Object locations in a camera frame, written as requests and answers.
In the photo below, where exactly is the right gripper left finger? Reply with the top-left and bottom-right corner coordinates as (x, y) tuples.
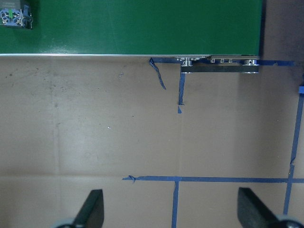
(72, 189), (104, 228)

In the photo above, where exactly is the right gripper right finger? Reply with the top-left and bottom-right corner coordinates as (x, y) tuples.
(237, 187), (285, 228)

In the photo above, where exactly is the yellow push button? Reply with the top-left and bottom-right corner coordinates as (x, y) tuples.
(0, 0), (33, 29)

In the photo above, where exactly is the green conveyor belt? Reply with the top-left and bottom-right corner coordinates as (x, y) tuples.
(0, 0), (263, 73)

